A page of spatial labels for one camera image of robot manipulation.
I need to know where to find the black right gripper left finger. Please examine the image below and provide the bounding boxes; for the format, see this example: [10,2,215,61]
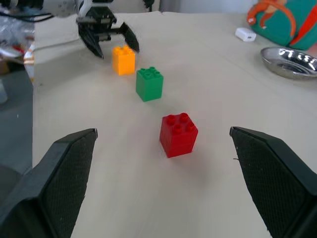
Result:
[0,128,98,238]

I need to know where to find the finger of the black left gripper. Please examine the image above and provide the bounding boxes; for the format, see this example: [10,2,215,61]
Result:
[119,22,140,54]
[78,23,105,60]

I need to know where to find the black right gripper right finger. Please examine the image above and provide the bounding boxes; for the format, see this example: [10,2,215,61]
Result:
[229,126,317,238]

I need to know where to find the orange toy brick cube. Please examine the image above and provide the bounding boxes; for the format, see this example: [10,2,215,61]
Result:
[111,45,136,76]

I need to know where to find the green toy brick cube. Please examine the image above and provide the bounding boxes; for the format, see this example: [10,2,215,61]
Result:
[135,66,164,103]

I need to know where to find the orange and white package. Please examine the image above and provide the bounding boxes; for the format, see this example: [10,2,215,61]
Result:
[23,42,35,84]

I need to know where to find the clear crumpled plastic bag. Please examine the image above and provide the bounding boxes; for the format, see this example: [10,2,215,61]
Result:
[0,16,35,65]

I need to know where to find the red toy brick cube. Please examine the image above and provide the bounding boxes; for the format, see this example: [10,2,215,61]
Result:
[159,112,199,159]

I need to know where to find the shiny steel bowl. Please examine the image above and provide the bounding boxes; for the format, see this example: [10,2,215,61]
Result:
[260,47,317,81]

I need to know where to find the white power adapter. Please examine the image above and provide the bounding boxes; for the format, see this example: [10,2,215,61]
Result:
[235,27,257,43]

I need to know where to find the green backpack with orange monkey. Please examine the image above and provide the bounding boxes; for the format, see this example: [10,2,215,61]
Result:
[247,0,317,51]

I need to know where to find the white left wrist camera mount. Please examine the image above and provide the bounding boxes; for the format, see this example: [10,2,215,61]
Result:
[75,0,94,18]

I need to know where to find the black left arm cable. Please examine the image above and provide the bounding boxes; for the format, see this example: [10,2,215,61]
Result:
[0,11,54,23]

